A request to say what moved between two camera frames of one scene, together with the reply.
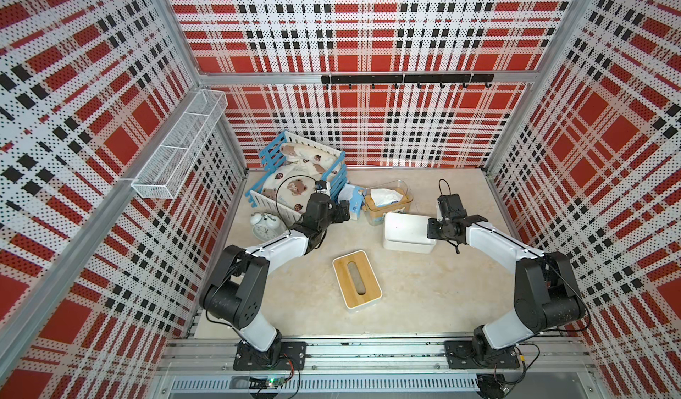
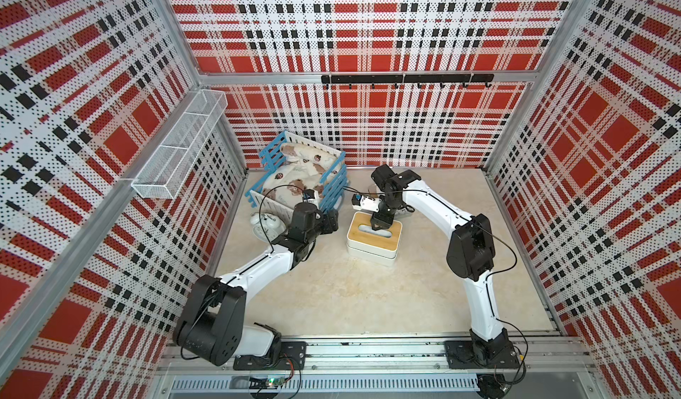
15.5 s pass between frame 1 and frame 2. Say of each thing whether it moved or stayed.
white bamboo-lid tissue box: moved
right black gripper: moved
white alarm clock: stayed
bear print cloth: stayed
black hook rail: stayed
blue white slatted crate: stayed
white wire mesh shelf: stayed
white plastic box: moved
